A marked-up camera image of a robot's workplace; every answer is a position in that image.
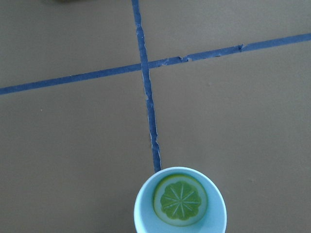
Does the lemon slice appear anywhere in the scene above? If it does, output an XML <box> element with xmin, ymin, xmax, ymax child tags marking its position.
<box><xmin>153</xmin><ymin>173</ymin><xmax>208</xmax><ymax>227</ymax></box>

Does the light blue cup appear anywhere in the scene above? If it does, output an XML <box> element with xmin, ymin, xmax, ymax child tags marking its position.
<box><xmin>134</xmin><ymin>167</ymin><xmax>227</xmax><ymax>233</ymax></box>

